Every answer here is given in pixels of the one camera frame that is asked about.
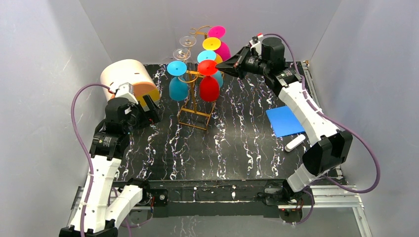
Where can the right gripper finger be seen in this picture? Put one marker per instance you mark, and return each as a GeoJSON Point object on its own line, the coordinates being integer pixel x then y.
{"type": "Point", "coordinates": [239, 57]}
{"type": "Point", "coordinates": [232, 69]}

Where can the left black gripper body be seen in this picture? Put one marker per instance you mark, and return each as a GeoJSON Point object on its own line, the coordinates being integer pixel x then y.
{"type": "Point", "coordinates": [151, 106]}

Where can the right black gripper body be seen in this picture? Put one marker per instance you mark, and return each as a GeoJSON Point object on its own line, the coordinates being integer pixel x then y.
{"type": "Point", "coordinates": [246, 59]}

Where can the light blue wine glass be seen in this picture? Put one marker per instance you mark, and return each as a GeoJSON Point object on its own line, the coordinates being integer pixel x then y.
{"type": "Point", "coordinates": [178, 90]}
{"type": "Point", "coordinates": [207, 60]}

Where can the red wine glass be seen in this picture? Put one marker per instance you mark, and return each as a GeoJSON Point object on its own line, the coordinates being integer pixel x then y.
{"type": "Point", "coordinates": [208, 89]}

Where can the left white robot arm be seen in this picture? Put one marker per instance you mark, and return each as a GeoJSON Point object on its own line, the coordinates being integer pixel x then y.
{"type": "Point", "coordinates": [94, 216]}

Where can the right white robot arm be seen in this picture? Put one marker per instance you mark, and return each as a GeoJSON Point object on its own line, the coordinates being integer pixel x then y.
{"type": "Point", "coordinates": [329, 145]}

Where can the magenta wine glass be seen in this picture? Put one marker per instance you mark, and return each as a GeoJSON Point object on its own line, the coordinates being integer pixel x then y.
{"type": "Point", "coordinates": [223, 50]}

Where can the yellow wine glass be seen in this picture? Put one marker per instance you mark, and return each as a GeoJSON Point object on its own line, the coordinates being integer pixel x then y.
{"type": "Point", "coordinates": [210, 45]}

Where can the clear wine glass rear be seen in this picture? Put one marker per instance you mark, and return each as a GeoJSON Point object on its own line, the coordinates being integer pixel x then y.
{"type": "Point", "coordinates": [187, 41]}

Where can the clear wine glass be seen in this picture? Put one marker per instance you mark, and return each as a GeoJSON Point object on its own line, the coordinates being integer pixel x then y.
{"type": "Point", "coordinates": [187, 41]}
{"type": "Point", "coordinates": [181, 54]}

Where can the clear wine glass front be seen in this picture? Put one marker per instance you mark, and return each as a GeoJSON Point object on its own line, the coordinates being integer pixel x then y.
{"type": "Point", "coordinates": [181, 54]}

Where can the cream orange yellow cylinder box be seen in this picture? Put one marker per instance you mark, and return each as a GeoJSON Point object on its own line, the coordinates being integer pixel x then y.
{"type": "Point", "coordinates": [134, 72]}

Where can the blue flat sheet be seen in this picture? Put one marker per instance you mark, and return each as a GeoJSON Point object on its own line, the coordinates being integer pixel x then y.
{"type": "Point", "coordinates": [284, 122]}

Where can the small white rectangular device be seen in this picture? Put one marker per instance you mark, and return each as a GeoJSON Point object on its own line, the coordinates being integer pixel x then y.
{"type": "Point", "coordinates": [294, 143]}

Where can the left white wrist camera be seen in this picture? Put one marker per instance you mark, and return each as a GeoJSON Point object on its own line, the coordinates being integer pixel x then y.
{"type": "Point", "coordinates": [125, 90]}

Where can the gold wire wine glass rack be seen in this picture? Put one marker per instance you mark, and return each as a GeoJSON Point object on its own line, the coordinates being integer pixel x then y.
{"type": "Point", "coordinates": [192, 77]}

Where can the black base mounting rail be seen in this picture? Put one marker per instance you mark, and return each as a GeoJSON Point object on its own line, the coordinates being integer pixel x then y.
{"type": "Point", "coordinates": [239, 198]}

